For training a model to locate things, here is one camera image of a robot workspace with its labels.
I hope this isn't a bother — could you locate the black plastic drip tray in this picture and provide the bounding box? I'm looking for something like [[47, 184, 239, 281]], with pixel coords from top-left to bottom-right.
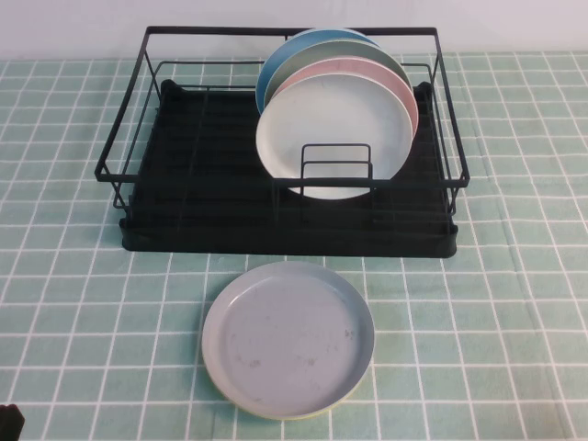
[[118, 78, 460, 256]]

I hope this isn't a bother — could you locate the white plate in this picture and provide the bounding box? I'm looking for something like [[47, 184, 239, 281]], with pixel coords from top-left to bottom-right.
[[254, 74, 413, 201]]

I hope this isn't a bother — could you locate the black wire dish rack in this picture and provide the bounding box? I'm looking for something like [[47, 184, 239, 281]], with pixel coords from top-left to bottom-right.
[[95, 25, 470, 217]]

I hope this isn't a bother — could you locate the pink plate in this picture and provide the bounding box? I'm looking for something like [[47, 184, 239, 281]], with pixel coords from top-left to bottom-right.
[[274, 57, 420, 141]]

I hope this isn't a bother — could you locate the blue plate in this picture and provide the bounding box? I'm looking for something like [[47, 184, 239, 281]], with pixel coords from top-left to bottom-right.
[[254, 27, 382, 116]]

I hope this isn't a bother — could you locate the green checkered tablecloth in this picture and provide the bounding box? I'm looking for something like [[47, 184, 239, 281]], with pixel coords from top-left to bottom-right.
[[0, 48, 588, 441]]

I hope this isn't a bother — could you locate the grey plate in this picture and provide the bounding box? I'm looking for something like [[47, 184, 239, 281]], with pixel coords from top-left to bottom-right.
[[200, 261, 377, 411]]

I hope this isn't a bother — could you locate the grey-green plate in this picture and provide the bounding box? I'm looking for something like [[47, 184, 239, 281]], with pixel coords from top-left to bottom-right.
[[263, 39, 412, 109]]

